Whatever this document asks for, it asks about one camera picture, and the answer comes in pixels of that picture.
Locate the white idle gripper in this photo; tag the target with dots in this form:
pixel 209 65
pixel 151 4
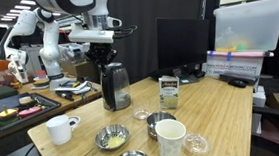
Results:
pixel 18 70

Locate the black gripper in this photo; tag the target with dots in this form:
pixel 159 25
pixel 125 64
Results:
pixel 101 50

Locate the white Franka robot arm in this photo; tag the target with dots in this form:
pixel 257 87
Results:
pixel 94 11

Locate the white idle robot arm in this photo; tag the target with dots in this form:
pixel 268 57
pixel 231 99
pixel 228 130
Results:
pixel 50 51

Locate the clear plastic cup lid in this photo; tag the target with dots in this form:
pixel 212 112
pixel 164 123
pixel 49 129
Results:
pixel 195 144

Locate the pink flat lid blue tape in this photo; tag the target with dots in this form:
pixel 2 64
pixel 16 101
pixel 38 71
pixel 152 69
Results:
pixel 241 54

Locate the stacked toy plates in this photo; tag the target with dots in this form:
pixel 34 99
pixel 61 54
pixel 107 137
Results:
pixel 41 83

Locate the brown cardboard box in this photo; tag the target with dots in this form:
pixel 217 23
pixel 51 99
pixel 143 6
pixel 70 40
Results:
pixel 78 70

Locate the dark green case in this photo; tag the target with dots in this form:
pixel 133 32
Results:
pixel 0 93

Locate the round dark toy cake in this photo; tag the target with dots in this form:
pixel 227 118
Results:
pixel 26 102

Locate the dark blue board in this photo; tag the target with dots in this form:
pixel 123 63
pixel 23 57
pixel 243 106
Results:
pixel 4 102

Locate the clear plastic container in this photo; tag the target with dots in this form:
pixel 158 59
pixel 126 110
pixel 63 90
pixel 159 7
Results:
pixel 71 53

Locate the pile of papers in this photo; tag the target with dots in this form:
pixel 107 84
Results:
pixel 76 87

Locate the red toy food piece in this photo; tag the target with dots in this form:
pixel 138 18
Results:
pixel 30 112

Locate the black plastic tray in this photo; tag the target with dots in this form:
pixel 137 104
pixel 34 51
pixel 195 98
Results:
pixel 49 103

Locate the toy sandwich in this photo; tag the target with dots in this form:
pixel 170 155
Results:
pixel 7 114

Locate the white desk grommet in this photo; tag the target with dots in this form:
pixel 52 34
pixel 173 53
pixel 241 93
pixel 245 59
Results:
pixel 78 118

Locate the small glass dish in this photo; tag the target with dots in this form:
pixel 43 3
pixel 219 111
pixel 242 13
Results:
pixel 141 114

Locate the green soup carton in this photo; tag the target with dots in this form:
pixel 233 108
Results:
pixel 169 92

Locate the white ceramic mug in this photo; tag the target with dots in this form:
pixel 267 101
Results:
pixel 59 129

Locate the small steel pot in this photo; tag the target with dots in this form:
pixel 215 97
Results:
pixel 154 120

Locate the black computer monitor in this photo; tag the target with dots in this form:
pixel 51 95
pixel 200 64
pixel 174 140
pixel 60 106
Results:
pixel 183 41

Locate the white paper cup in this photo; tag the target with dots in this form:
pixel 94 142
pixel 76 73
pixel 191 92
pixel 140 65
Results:
pixel 169 142

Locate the white printed cardboard box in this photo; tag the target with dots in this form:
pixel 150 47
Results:
pixel 235 67

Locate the black computer mouse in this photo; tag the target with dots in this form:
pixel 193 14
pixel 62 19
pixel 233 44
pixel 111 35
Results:
pixel 237 83

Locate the clear plastic storage bin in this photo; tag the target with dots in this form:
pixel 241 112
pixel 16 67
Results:
pixel 252 22

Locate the small white box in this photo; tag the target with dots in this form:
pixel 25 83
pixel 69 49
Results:
pixel 258 97

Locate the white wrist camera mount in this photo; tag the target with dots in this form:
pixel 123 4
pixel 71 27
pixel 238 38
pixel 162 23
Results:
pixel 91 35

